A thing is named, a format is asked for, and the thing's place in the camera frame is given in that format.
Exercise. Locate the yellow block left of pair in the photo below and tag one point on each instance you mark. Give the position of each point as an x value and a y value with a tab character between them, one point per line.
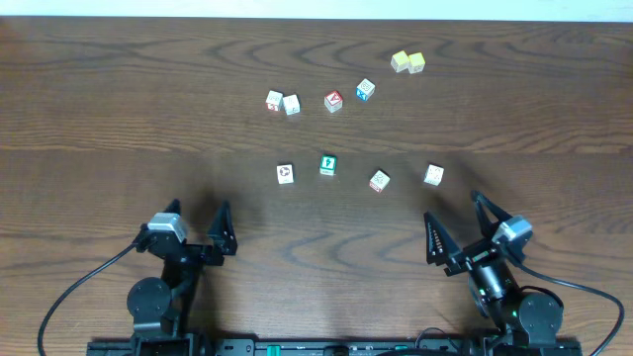
400	61

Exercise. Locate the red letter A block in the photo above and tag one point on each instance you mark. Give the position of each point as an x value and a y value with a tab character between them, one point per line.
333	101

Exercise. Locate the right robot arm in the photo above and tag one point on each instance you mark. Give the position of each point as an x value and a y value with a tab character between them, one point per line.
525	317

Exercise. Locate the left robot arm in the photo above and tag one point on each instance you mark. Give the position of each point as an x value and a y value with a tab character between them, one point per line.
160	306

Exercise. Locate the white block dragonfly picture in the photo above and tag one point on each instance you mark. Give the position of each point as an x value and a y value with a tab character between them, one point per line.
433	175

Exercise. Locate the yellow block of pair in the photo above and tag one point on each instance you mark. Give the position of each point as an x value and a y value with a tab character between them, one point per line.
416	63
400	61

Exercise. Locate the white block plain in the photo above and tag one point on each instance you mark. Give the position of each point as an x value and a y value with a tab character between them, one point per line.
292	104

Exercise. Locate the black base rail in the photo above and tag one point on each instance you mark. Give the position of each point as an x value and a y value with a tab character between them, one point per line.
249	347

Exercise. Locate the white block soccer ball picture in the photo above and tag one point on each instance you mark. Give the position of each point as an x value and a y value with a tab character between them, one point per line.
285	174

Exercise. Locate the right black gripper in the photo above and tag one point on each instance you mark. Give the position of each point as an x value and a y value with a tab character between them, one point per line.
473	256

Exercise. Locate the yellow block right of pair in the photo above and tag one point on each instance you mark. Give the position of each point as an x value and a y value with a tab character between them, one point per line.
416	63

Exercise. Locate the white block red edge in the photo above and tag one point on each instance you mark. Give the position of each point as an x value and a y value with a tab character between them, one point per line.
379	181

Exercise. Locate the white block red side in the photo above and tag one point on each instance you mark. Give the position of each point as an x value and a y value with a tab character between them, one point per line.
274	101

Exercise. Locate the blue edged alphabet block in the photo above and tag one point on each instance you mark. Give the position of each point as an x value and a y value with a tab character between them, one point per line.
365	89

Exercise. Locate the green edged alphabet block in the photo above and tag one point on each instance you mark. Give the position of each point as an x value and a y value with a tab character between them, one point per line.
327	165

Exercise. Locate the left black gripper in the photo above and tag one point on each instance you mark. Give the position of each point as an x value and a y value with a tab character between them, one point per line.
196	252

